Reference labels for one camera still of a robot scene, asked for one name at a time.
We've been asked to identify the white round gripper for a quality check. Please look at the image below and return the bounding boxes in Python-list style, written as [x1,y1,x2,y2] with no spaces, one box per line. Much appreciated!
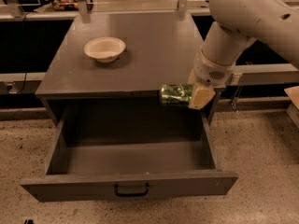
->
[188,49,235,110]

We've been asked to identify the green soda can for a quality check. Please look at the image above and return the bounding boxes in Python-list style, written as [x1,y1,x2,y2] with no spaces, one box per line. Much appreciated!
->
[160,84,192,105]

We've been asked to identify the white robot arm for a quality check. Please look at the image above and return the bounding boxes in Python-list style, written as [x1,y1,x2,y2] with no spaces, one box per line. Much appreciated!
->
[189,0,299,109]

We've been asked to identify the grey metal drawer cabinet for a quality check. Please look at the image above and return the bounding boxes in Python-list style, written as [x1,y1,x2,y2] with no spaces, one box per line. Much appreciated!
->
[35,10,227,127]

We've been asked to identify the open grey top drawer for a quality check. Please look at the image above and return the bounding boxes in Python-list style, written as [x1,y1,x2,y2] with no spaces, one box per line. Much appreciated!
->
[20,96,239,203]

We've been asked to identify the white paper bowl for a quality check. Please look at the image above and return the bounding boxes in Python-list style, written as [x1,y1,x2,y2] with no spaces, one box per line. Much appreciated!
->
[84,37,126,63]

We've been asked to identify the black drawer handle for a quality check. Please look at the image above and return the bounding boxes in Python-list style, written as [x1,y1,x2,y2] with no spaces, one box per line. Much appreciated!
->
[114,183,150,198]

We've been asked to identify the black power cable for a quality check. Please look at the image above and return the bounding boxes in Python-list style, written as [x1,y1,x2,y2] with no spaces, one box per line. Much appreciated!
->
[17,72,29,93]

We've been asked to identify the wall power outlet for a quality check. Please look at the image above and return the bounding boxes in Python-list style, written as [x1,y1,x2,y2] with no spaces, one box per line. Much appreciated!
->
[5,82,18,94]

